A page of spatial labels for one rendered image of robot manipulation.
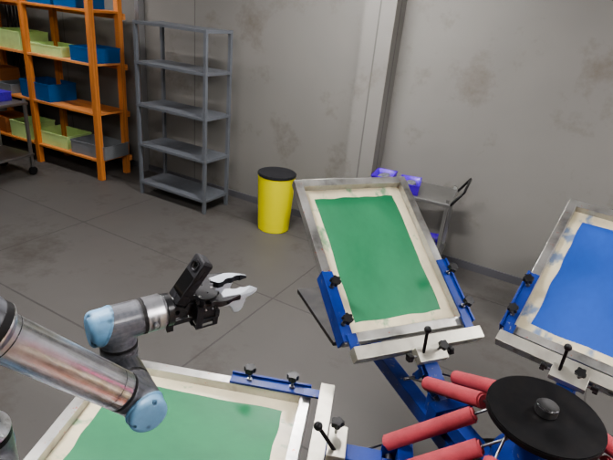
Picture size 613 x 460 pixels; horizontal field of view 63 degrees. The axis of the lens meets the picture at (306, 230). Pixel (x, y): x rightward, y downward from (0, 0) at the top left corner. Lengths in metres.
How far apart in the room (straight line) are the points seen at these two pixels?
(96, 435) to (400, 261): 1.35
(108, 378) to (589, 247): 2.12
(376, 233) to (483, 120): 2.84
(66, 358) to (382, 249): 1.59
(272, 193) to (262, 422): 3.65
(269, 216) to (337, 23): 2.08
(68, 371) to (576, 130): 4.46
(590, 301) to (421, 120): 3.10
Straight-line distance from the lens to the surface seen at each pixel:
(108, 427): 1.88
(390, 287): 2.15
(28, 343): 0.88
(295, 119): 5.70
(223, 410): 1.89
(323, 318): 2.39
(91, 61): 6.65
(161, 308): 1.08
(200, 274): 1.07
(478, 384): 1.85
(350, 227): 2.24
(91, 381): 0.95
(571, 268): 2.49
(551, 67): 4.84
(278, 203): 5.28
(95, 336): 1.05
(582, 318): 2.36
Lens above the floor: 2.27
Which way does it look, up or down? 24 degrees down
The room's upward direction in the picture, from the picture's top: 6 degrees clockwise
